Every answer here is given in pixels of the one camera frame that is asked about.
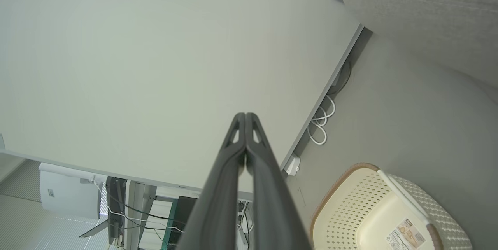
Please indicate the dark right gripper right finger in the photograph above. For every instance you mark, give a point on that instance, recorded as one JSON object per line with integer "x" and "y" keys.
{"x": 268, "y": 195}

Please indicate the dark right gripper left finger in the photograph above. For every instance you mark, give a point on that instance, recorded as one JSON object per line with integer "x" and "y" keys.
{"x": 220, "y": 187}

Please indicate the cream perforated laundry basket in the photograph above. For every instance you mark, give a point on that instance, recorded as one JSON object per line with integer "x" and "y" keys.
{"x": 350, "y": 219}

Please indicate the printed basket label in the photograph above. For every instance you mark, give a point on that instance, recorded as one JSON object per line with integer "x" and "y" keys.
{"x": 406, "y": 236}

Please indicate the white power strip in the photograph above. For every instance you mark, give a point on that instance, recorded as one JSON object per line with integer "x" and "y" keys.
{"x": 292, "y": 165}

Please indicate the black box under desk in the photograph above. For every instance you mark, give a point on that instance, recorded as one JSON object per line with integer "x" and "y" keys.
{"x": 183, "y": 213}

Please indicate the grey desk leg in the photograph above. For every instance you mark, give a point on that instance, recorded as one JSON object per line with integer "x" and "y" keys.
{"x": 136, "y": 211}

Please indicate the white air purifier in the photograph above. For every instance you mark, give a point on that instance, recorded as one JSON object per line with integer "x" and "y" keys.
{"x": 70, "y": 193}

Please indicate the grey fabric sofa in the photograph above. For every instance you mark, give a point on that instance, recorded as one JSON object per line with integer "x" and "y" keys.
{"x": 428, "y": 16}

